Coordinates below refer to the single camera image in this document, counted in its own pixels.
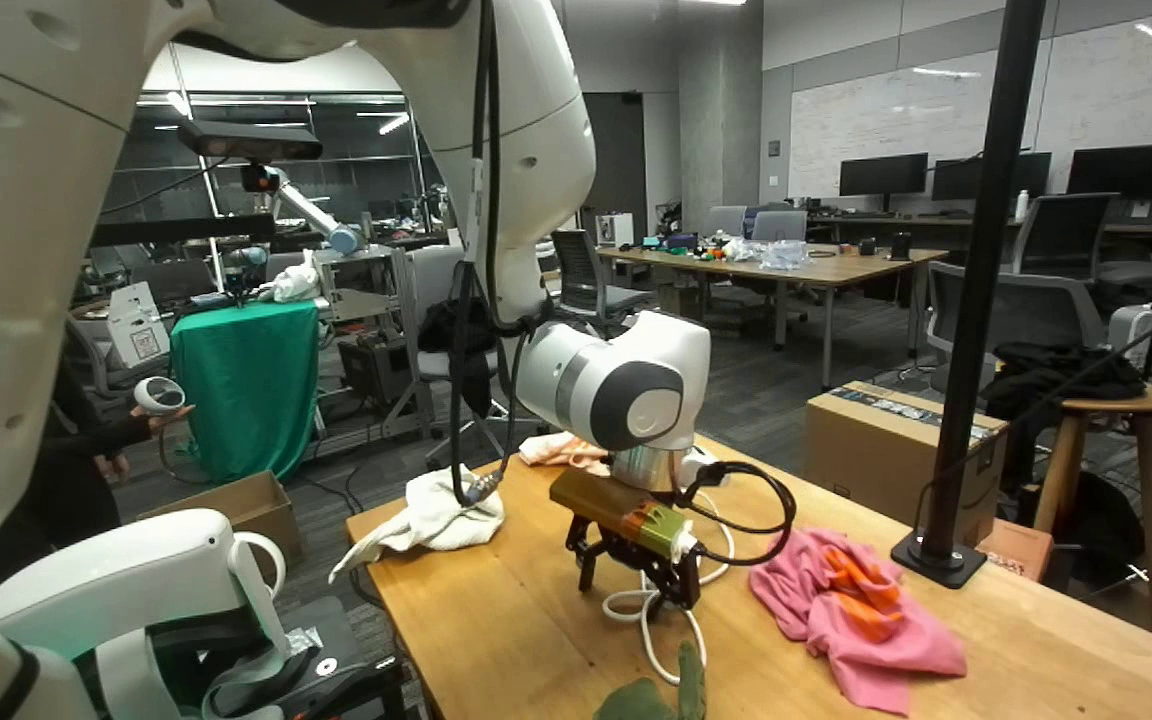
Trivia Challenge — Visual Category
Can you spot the person in dark clothes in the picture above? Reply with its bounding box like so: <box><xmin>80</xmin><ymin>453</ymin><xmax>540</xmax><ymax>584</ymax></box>
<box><xmin>0</xmin><ymin>314</ymin><xmax>196</xmax><ymax>577</ymax></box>

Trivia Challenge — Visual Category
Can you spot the dark green cloth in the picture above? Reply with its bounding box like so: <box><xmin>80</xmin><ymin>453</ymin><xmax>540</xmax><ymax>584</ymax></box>
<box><xmin>594</xmin><ymin>642</ymin><xmax>717</xmax><ymax>720</ymax></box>

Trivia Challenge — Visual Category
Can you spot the black mesh office chair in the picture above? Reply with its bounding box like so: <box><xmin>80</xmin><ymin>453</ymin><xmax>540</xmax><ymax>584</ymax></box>
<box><xmin>1013</xmin><ymin>188</ymin><xmax>1126</xmax><ymax>280</ymax></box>

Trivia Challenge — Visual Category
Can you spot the small plain cardboard box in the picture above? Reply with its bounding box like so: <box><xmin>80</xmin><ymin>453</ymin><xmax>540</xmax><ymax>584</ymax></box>
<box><xmin>148</xmin><ymin>469</ymin><xmax>304</xmax><ymax>572</ymax></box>

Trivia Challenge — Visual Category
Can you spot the white VR controller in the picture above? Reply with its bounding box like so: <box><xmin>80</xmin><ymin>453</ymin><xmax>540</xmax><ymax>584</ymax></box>
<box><xmin>130</xmin><ymin>371</ymin><xmax>196</xmax><ymax>415</ymax></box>

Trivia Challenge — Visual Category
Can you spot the cardboard box with black strip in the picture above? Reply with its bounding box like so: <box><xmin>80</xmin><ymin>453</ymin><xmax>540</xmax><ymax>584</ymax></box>
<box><xmin>800</xmin><ymin>376</ymin><xmax>1016</xmax><ymax>554</ymax></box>

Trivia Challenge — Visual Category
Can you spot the black computer monitor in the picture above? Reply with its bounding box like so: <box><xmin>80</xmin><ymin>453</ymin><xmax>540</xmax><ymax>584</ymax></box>
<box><xmin>835</xmin><ymin>150</ymin><xmax>934</xmax><ymax>199</ymax></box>
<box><xmin>927</xmin><ymin>150</ymin><xmax>1057</xmax><ymax>204</ymax></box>
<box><xmin>1065</xmin><ymin>141</ymin><xmax>1152</xmax><ymax>204</ymax></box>

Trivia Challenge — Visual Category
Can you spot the pink cloth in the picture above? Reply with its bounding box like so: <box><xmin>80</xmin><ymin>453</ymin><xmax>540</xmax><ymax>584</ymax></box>
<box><xmin>750</xmin><ymin>523</ymin><xmax>972</xmax><ymax>720</ymax></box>

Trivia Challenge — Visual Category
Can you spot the black upright pole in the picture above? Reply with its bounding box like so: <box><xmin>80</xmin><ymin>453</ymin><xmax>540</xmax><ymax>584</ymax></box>
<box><xmin>888</xmin><ymin>0</ymin><xmax>1053</xmax><ymax>591</ymax></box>

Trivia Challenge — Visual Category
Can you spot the thin white cord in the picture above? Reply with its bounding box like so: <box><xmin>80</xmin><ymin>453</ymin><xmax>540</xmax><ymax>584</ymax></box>
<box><xmin>599</xmin><ymin>515</ymin><xmax>744</xmax><ymax>694</ymax></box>

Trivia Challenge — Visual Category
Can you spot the round wooden stool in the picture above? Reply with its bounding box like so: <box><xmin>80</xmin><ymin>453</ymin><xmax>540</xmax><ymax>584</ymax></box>
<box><xmin>1032</xmin><ymin>386</ymin><xmax>1152</xmax><ymax>633</ymax></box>

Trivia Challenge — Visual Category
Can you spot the black hanging bag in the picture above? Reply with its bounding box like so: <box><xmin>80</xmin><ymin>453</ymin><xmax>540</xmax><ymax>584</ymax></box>
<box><xmin>412</xmin><ymin>295</ymin><xmax>501</xmax><ymax>419</ymax></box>

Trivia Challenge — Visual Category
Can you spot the light grey cloth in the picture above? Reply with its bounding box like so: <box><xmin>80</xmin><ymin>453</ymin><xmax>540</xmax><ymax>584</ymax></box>
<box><xmin>323</xmin><ymin>461</ymin><xmax>508</xmax><ymax>587</ymax></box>

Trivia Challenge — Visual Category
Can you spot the white crumpled object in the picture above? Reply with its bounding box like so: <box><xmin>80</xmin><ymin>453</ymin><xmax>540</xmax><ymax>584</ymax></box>
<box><xmin>256</xmin><ymin>250</ymin><xmax>330</xmax><ymax>309</ymax></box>

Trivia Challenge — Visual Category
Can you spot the grey office chair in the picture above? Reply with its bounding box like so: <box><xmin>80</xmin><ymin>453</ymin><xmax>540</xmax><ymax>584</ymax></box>
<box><xmin>926</xmin><ymin>256</ymin><xmax>1122</xmax><ymax>392</ymax></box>

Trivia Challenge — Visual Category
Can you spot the peach shirt with orange print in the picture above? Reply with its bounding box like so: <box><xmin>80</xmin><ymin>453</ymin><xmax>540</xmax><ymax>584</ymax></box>
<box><xmin>515</xmin><ymin>427</ymin><xmax>615</xmax><ymax>475</ymax></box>

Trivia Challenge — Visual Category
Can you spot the wall whiteboard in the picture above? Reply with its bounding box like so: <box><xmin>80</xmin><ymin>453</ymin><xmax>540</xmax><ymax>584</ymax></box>
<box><xmin>786</xmin><ymin>6</ymin><xmax>1152</xmax><ymax>204</ymax></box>

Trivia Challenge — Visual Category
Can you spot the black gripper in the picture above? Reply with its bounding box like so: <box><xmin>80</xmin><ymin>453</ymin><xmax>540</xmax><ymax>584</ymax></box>
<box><xmin>561</xmin><ymin>507</ymin><xmax>710</xmax><ymax>617</ymax></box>

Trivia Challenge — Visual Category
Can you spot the white paper sign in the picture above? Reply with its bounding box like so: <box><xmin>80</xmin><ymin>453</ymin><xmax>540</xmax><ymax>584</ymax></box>
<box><xmin>103</xmin><ymin>280</ymin><xmax>178</xmax><ymax>371</ymax></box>

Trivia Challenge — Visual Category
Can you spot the orange-red cloth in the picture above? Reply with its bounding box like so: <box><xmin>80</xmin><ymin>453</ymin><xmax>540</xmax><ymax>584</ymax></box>
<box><xmin>826</xmin><ymin>544</ymin><xmax>909</xmax><ymax>642</ymax></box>

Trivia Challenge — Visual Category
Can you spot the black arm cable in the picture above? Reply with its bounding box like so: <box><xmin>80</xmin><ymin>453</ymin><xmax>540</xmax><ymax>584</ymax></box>
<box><xmin>445</xmin><ymin>256</ymin><xmax>800</xmax><ymax>572</ymax></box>

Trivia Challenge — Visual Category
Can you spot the black bar camera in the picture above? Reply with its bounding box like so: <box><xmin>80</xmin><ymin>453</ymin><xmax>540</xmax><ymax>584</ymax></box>
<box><xmin>173</xmin><ymin>115</ymin><xmax>330</xmax><ymax>166</ymax></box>

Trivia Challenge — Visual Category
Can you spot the dark door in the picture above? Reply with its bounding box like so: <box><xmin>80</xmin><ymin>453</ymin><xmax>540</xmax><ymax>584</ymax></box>
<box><xmin>583</xmin><ymin>88</ymin><xmax>652</xmax><ymax>234</ymax></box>

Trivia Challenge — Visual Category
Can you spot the long wooden table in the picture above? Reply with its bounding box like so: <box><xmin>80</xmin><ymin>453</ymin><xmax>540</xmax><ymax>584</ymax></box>
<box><xmin>598</xmin><ymin>242</ymin><xmax>954</xmax><ymax>392</ymax></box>

